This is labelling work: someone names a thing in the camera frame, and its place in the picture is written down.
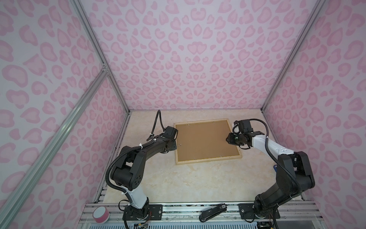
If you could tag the black stapler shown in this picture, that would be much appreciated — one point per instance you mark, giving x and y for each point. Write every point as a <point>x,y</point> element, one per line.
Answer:
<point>212,212</point>

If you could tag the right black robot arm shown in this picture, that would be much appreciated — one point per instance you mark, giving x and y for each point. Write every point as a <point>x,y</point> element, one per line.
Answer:
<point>294,174</point>

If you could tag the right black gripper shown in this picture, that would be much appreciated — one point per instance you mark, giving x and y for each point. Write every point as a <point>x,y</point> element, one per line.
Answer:
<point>230,140</point>

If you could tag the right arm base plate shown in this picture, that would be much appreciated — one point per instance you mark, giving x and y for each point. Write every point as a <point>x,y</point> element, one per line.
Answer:
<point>248,214</point>

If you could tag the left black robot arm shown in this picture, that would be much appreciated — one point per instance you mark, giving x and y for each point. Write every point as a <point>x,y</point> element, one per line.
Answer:
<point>126,172</point>

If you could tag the light wooden picture frame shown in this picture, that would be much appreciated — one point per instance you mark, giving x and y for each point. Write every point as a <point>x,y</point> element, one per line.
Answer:
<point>208,161</point>

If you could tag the pink white tape roll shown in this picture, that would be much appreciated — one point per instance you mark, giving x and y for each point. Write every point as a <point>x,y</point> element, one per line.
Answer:
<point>101,215</point>

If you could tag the aluminium mounting rail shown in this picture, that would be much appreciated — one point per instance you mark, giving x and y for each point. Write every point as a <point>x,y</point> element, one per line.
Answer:
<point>295,214</point>

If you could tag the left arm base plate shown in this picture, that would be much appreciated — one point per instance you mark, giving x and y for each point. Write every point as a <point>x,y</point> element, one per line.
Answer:
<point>154,211</point>

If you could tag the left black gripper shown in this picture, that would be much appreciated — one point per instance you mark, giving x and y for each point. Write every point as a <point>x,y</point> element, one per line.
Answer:
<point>174,144</point>

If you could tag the brown frame backing board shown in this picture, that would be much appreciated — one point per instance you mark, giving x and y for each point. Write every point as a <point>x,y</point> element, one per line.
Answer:
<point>206,140</point>

